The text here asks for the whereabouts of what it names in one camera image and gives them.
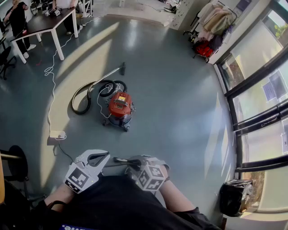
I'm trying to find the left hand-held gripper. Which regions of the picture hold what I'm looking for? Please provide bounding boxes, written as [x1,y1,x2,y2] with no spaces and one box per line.
[64,149,111,194]

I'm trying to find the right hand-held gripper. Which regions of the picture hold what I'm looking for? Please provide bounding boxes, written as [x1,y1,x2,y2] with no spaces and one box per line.
[125,155,171,195]

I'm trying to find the red vacuum cleaner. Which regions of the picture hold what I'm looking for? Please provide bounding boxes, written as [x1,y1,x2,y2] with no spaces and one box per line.
[102,91,136,133]

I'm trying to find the person's right forearm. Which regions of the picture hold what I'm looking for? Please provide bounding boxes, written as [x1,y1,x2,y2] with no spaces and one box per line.
[158,188,195,212]

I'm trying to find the person's left forearm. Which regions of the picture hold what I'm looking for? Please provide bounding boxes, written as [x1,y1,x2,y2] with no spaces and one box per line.
[44,184,76,208]

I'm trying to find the black bin bag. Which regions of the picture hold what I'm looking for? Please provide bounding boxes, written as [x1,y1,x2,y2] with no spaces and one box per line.
[219,179,254,217]

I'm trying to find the red bag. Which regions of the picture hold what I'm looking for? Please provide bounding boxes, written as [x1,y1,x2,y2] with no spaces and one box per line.
[194,40,213,58]

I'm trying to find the person's black shirt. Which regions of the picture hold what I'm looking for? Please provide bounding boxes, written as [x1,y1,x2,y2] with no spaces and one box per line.
[29,175,222,230]

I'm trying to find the white power strip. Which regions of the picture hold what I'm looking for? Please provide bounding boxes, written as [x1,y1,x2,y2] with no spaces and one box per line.
[49,130,67,140]

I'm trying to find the black round stool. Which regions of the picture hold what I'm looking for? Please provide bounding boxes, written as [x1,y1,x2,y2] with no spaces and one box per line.
[0,145,30,203]

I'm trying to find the yellow wooden panel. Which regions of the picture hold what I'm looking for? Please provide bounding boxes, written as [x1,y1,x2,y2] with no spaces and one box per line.
[0,154,5,205]

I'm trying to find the metal wand with black nozzle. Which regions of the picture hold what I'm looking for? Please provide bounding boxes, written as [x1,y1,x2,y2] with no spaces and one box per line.
[93,62,126,85]

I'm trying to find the black office chair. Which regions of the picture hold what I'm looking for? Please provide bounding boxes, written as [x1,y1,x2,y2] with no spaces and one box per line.
[0,46,18,80]

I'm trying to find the black-framed glass doors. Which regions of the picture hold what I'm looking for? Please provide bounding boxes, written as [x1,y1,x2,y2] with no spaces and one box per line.
[213,0,288,217]

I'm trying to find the dark table with white legs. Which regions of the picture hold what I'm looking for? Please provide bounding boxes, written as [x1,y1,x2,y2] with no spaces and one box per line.
[10,6,79,64]

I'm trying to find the paper notice sheets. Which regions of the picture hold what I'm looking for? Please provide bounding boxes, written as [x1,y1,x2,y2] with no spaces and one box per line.
[280,132,288,156]

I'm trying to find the small pale paper notice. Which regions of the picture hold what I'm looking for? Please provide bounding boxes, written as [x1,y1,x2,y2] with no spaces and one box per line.
[261,82,276,102]

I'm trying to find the white shelf rack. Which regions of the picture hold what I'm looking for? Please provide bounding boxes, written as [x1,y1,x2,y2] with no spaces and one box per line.
[80,0,94,18]

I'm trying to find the grey locker cabinet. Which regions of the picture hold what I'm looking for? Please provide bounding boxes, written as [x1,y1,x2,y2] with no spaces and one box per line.
[172,0,203,31]

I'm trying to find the grey photo notice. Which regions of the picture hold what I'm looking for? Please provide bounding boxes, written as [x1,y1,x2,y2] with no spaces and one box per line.
[269,69,288,99]

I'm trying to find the clothes rack with garments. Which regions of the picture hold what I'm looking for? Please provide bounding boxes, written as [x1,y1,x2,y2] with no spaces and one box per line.
[183,1,238,64]

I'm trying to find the black power cable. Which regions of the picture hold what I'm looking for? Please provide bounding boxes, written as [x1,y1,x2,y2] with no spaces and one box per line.
[57,138,77,163]

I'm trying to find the black vacuum hose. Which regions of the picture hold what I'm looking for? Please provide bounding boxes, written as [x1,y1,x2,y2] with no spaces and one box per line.
[71,79,126,115]

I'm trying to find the white vacuum power cord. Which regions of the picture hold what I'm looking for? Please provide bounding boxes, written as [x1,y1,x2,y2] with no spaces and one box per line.
[96,82,120,119]

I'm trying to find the white extension cable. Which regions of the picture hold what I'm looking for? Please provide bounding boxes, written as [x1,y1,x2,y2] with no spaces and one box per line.
[44,17,101,133]

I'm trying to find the purple wall poster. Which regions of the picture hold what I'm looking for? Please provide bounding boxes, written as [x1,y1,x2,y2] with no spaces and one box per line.
[233,0,252,12]

